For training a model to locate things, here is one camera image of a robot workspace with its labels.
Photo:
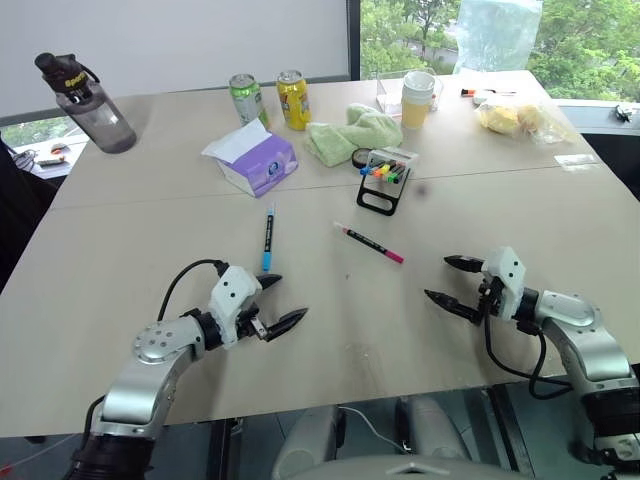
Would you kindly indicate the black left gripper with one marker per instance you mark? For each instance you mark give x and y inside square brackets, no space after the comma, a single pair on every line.
[249,322]

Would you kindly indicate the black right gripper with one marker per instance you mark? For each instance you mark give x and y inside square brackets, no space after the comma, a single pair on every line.
[490,300]

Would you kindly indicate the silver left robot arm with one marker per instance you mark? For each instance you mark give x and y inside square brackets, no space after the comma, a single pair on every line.
[150,360]

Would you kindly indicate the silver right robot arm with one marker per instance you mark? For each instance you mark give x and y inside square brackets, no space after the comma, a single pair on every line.
[590,345]

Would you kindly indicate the blue marker pen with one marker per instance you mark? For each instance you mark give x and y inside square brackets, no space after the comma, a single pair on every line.
[268,240]

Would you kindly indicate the pink marker pen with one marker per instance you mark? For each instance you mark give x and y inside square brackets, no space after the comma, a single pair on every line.
[370,243]

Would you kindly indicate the black marker holder rack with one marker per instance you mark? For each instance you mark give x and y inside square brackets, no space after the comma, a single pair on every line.
[382,197]

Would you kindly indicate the orange black marker pen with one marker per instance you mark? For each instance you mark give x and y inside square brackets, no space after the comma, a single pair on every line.
[487,92]

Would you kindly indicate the clear acrylic box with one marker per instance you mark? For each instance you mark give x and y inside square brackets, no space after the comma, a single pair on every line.
[387,92]

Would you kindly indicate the purple tissue pack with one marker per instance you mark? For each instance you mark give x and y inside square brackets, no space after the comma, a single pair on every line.
[260,165]

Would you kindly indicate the grey rounded robot leg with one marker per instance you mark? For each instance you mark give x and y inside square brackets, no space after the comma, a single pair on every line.
[432,425]
[307,440]

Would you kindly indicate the black tape roll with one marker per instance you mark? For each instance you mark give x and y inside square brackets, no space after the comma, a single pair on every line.
[360,157]

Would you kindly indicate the small clear plastic packet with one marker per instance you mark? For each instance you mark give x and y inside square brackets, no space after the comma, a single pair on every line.
[576,162]

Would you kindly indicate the plastic bag of yellow items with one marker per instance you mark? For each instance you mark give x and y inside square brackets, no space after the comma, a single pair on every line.
[520,120]

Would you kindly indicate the green towel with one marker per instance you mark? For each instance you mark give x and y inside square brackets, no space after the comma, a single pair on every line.
[345,135]

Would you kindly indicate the plastic cup with yellow drink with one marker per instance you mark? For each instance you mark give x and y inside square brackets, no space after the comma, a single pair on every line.
[417,100]

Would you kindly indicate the grey robot torso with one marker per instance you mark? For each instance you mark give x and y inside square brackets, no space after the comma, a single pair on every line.
[415,469]

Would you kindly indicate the yellow drink can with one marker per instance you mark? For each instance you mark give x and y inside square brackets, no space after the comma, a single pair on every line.
[294,100]

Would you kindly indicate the green drink can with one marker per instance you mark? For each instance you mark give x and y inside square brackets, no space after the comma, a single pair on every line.
[247,100]

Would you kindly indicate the black object on ledge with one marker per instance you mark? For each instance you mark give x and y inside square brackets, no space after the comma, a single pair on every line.
[625,112]

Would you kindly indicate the large clear plastic bag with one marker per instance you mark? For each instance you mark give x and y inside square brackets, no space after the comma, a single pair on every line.
[495,35]

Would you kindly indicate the grey water bottle black lid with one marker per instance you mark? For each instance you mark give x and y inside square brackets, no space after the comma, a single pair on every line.
[97,115]

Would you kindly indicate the small orange grey tool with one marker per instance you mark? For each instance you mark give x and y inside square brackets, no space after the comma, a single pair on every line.
[52,161]

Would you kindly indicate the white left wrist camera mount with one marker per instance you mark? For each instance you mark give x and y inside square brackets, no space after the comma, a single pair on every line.
[231,297]

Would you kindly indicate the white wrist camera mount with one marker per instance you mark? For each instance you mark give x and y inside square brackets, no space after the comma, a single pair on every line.
[510,280]
[231,297]

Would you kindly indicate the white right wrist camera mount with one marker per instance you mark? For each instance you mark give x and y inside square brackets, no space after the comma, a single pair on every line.
[510,280]

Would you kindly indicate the black window frame post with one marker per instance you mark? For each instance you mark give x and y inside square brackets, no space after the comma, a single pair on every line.
[354,40]

